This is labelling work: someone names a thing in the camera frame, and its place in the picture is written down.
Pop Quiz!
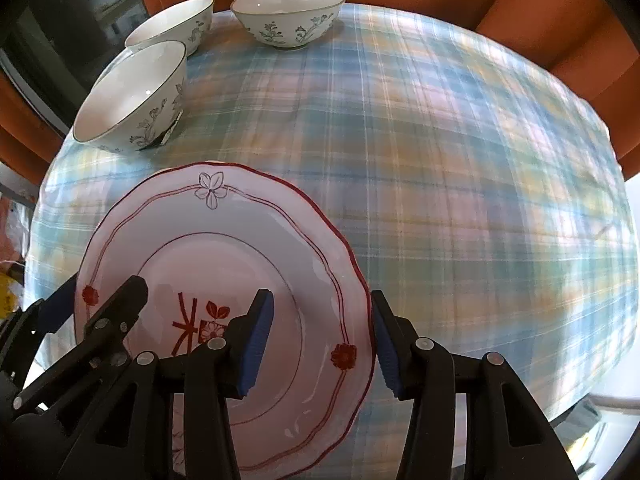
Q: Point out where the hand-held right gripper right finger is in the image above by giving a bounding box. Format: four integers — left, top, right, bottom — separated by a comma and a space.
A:
372, 289, 580, 480

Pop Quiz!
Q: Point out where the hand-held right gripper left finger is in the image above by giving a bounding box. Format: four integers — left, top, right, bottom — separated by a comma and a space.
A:
55, 288, 276, 480

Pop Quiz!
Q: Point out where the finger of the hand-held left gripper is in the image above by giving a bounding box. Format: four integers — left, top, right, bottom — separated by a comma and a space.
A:
83, 275, 150, 366
29, 279, 77, 334

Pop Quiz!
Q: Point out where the red rimmed pink plate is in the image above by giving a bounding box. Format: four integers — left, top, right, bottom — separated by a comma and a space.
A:
74, 161, 376, 480

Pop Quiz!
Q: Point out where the floral bowl with base label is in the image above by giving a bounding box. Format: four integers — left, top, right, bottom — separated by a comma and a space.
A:
72, 40, 189, 155

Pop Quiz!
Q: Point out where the white blue floral bowl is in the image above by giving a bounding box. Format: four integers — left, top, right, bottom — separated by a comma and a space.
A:
230, 0, 347, 52
124, 0, 216, 56

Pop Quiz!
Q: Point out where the yellow packet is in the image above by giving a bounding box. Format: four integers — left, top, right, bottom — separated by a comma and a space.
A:
0, 280, 22, 322

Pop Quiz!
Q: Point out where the orange plastic bag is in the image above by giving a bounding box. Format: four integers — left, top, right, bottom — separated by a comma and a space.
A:
0, 195, 32, 262

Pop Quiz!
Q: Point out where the plaid tablecloth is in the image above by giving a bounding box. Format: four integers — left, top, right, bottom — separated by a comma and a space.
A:
22, 2, 640, 422

